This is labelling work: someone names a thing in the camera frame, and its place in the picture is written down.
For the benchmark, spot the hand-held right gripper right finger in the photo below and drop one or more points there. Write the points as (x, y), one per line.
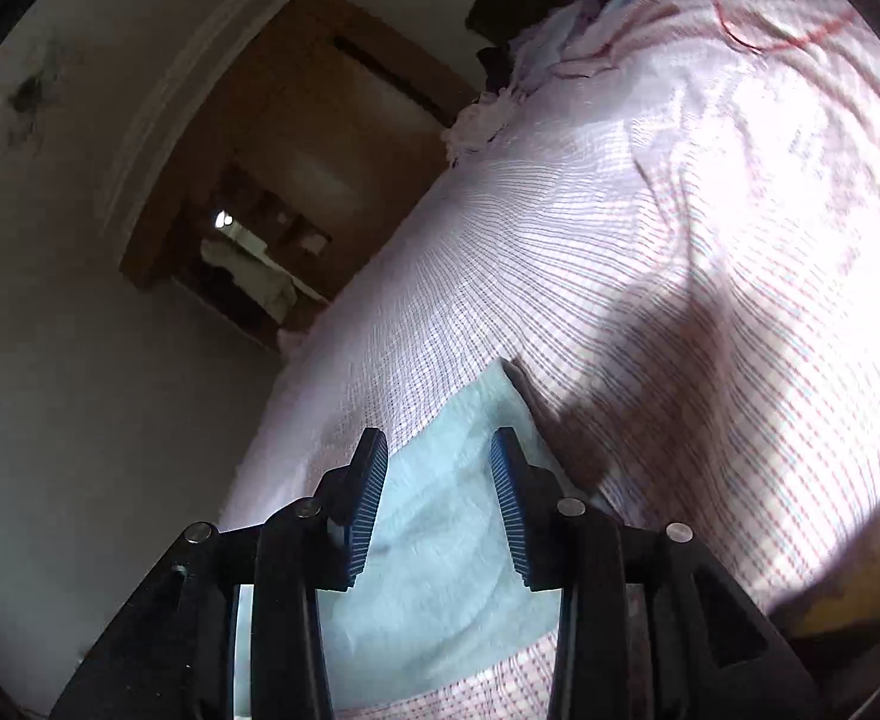
(515, 517)

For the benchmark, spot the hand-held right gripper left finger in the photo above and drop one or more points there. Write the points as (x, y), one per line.
(365, 517)

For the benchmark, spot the light blue pants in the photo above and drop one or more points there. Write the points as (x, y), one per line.
(425, 577)

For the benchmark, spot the beige hanging jacket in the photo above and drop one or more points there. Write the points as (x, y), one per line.
(260, 285)

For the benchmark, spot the pink checked bed sheet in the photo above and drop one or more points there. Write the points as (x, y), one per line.
(672, 240)

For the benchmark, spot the wooden wardrobe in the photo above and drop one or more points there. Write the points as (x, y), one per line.
(297, 112)

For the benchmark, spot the dark cloth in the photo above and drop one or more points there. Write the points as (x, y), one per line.
(496, 64)

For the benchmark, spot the lavender pillow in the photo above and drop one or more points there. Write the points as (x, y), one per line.
(552, 45)

